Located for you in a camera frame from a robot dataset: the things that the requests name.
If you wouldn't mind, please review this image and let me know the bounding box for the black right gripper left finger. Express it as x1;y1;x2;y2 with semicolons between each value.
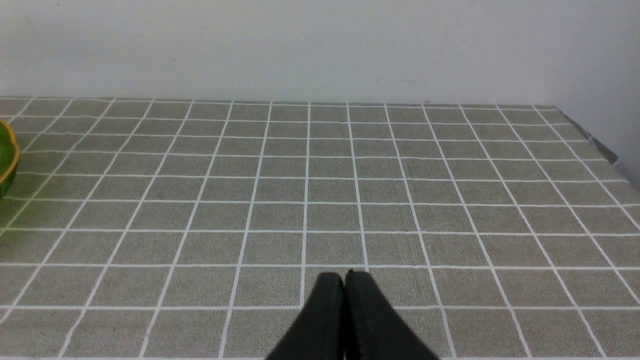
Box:
266;272;345;360

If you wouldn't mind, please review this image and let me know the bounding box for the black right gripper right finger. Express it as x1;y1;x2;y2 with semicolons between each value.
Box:
343;269;439;360

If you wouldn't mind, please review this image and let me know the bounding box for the grey checkered tablecloth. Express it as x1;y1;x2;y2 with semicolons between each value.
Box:
0;97;639;360

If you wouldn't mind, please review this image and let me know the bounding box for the green glass plate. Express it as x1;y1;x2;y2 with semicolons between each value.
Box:
0;120;21;199

